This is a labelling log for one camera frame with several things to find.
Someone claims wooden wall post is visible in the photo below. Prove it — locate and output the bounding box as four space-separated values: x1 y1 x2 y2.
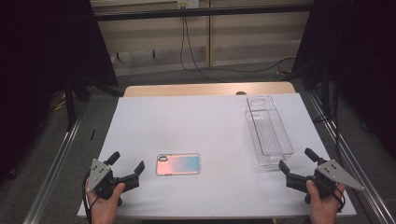
206 0 213 67

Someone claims white wall socket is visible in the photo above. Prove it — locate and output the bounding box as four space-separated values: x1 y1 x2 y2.
177 0 200 9

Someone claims left hand-held gripper cable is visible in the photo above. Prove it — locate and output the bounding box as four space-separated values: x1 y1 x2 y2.
81 172 100 224

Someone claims clear plastic storage box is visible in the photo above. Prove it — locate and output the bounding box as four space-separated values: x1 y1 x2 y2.
245 95 295 167

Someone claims right hand-held gripper cable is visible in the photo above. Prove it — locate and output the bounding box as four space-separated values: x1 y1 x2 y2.
332 186 347 214

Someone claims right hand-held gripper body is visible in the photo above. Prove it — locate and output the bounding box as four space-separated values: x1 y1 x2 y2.
306 159 365 205

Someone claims wooden table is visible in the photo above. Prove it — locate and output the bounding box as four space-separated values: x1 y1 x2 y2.
123 81 297 98

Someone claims black floor cable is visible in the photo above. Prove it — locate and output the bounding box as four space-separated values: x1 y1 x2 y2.
199 56 297 75
179 17 204 73
184 17 227 83

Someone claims aluminium floor rail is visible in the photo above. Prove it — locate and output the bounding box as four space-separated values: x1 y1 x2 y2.
22 102 88 224
306 90 396 224

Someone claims black metal stand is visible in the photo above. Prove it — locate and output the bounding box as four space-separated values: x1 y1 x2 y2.
49 74 124 132

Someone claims white table sheet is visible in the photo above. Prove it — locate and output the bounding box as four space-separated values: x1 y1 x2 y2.
77 92 358 218

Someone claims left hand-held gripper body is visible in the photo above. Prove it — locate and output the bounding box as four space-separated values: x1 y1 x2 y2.
86 158 126 207

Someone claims black curtain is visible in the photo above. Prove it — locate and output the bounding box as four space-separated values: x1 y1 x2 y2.
292 0 396 150
0 0 120 185

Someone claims hand-held gripper cable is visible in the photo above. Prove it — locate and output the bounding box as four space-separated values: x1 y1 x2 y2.
332 186 347 214
81 172 100 224

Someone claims person's left hand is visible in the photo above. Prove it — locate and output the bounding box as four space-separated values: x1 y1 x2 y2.
85 176 126 224

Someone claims iridescent phone case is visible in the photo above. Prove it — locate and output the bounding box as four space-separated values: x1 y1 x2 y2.
155 152 201 177

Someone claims black horizontal bar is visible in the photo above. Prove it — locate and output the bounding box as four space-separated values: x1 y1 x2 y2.
92 3 314 22

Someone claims person's right hand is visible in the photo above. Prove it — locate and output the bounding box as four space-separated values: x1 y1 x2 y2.
305 179 347 224

